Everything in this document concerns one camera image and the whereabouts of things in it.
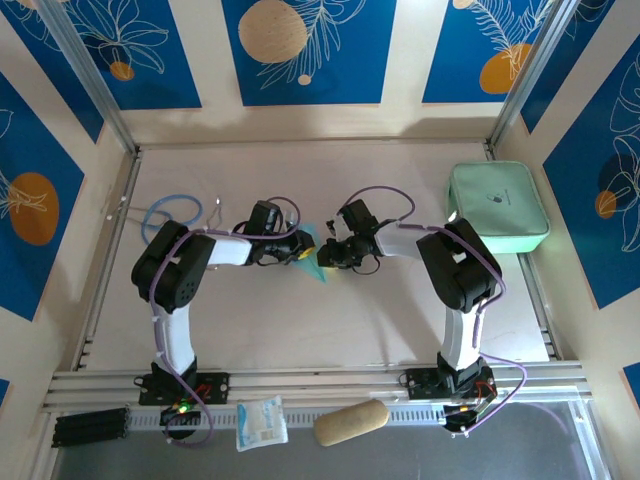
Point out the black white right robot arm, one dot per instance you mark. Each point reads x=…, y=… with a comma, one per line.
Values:
x=460, y=270

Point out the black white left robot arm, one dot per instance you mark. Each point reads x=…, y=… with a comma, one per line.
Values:
x=170, y=280

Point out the mint green zip case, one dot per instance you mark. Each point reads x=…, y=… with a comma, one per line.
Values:
x=495, y=185

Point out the tan bread roll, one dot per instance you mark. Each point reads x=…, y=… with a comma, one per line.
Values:
x=350, y=420

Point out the white blue plastic packet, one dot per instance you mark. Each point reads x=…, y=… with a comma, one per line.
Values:
x=260, y=425

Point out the black right controller board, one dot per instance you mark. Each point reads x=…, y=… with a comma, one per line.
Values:
x=457, y=417

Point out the black controller board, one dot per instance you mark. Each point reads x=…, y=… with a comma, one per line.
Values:
x=172, y=415
x=457, y=417

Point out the black left controller board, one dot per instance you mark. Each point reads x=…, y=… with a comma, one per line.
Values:
x=172, y=415

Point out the black ribbed block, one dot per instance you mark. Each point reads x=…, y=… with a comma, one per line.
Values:
x=90, y=425

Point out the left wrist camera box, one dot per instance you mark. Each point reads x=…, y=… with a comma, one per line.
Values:
x=264, y=217

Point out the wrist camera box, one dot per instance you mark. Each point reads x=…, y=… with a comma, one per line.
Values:
x=264, y=217
x=359, y=215

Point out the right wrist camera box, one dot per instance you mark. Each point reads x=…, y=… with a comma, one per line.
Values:
x=359, y=215

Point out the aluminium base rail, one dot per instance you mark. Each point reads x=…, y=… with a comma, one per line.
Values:
x=320, y=382

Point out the aluminium upright post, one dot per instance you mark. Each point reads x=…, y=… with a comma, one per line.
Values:
x=531, y=75
x=92, y=75

